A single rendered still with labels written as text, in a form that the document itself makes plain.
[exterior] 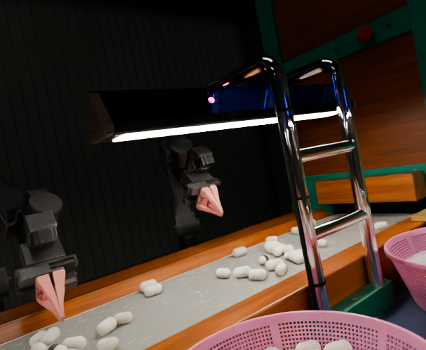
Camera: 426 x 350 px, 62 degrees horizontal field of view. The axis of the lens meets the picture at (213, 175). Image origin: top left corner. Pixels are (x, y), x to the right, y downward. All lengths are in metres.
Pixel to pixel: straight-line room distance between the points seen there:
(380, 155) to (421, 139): 0.12
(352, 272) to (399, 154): 0.49
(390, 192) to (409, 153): 0.12
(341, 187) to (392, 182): 0.15
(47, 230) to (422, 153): 0.89
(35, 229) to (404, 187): 0.83
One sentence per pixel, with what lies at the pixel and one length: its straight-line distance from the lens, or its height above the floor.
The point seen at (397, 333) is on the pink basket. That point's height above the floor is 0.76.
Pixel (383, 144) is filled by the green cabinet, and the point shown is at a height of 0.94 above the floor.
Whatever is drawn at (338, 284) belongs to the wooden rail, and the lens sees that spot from 0.64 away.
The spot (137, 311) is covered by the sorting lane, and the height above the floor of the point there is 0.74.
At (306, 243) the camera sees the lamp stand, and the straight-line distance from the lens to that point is 0.54.
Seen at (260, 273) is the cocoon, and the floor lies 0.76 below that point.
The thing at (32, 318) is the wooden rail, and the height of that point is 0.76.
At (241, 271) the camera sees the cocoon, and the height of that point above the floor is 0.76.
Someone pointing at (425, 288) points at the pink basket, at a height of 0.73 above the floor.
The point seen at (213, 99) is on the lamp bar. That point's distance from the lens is 0.63.
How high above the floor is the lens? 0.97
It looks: 1 degrees down
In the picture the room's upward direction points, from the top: 11 degrees counter-clockwise
